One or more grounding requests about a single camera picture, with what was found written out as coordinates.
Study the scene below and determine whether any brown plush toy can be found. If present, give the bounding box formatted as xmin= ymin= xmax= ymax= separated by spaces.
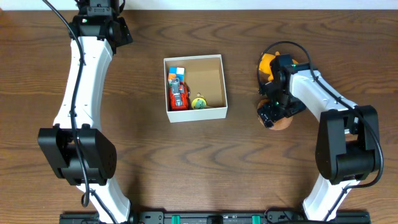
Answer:
xmin=257 ymin=98 xmax=293 ymax=131

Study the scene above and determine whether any orange rubber animal toy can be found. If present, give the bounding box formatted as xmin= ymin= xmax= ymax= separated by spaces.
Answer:
xmin=257 ymin=52 xmax=298 ymax=85

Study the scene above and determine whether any white cardboard box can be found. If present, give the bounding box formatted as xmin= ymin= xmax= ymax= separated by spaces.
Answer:
xmin=164 ymin=54 xmax=228 ymax=123

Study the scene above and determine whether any multicolour puzzle cube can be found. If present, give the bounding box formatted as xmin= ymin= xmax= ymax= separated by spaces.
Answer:
xmin=167 ymin=67 xmax=185 ymax=84

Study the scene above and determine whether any red toy truck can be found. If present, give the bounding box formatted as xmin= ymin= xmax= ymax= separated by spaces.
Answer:
xmin=169 ymin=78 xmax=189 ymax=111

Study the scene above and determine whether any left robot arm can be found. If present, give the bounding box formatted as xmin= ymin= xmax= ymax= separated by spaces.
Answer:
xmin=38 ymin=0 xmax=136 ymax=223

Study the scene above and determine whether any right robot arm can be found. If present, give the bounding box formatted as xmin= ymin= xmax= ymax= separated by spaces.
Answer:
xmin=257 ymin=53 xmax=383 ymax=222

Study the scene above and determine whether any black mounting rail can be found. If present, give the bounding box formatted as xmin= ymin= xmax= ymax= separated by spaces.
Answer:
xmin=59 ymin=210 xmax=371 ymax=224

